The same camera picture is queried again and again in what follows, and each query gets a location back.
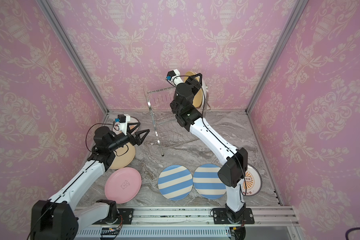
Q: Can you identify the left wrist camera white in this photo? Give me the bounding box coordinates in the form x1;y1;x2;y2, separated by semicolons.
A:
113;114;131;135

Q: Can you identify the aluminium mounting rail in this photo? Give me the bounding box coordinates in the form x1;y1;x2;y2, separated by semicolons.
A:
73;206;304;240

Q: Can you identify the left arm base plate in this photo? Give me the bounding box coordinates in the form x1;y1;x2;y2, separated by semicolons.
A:
94;208;135;226

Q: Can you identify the right orange sunburst plate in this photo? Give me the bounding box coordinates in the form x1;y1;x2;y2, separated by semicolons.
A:
242;164;263;196

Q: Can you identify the orange sunburst plate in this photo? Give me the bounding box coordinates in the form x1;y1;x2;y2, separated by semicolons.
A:
242;164;263;196
113;117;140;134

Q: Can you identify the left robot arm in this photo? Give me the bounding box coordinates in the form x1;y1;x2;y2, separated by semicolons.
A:
27;123;150;240

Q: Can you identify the blue striped plate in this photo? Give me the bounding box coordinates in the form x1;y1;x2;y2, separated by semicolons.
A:
158;165;193;201
193;164;226;200

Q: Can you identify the yellow bear plate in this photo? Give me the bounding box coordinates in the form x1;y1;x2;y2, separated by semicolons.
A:
183;71;203;109

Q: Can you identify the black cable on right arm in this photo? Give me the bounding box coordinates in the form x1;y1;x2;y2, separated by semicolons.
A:
179;74;249;205

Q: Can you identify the steel two-tier dish rack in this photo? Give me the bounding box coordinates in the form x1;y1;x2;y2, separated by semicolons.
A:
144;86;198;156

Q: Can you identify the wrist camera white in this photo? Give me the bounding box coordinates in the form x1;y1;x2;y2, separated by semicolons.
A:
113;114;131;135
166;69;183;87

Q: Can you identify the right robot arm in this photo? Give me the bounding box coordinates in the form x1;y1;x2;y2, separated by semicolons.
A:
166;70;248;223

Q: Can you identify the left orange sunburst plate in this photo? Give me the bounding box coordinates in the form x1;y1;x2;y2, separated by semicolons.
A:
113;117;140;134

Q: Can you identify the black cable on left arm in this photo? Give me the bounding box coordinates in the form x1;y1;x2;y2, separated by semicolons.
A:
84;122;130;158

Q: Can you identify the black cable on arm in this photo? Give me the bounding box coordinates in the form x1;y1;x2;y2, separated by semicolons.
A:
179;74;249;205
84;122;130;158

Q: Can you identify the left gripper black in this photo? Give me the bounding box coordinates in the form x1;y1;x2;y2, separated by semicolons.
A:
107;122;150;153

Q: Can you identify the beige plain plate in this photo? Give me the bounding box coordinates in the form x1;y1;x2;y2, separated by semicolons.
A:
110;143;136;170

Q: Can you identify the pink bear plate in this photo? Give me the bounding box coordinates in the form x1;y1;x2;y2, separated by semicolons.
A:
105;167;142;204

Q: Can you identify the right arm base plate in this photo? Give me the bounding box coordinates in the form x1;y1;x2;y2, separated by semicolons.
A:
211;208;255;225

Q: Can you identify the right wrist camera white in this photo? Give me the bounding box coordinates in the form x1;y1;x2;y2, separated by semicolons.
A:
166;69;183;87

